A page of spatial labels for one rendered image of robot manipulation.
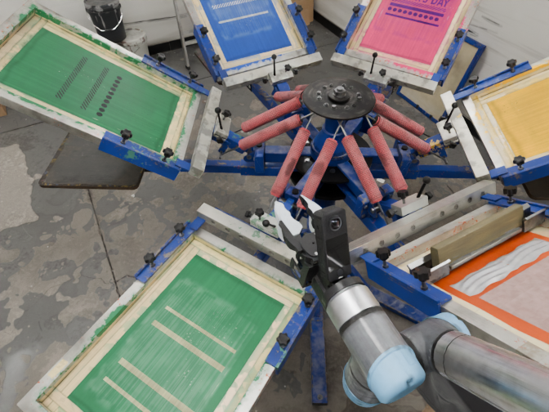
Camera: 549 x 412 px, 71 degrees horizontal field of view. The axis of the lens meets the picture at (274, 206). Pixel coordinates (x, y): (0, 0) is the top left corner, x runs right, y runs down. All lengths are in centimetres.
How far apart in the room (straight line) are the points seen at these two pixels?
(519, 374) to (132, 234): 262
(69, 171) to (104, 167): 16
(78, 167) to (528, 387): 188
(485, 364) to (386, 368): 13
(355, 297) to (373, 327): 5
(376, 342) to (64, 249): 266
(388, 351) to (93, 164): 171
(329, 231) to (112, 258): 237
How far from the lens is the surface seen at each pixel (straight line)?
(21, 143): 409
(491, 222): 132
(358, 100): 164
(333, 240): 58
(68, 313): 274
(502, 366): 60
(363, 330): 57
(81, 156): 210
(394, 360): 56
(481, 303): 116
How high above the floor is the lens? 220
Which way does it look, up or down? 49 degrees down
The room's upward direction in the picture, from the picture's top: straight up
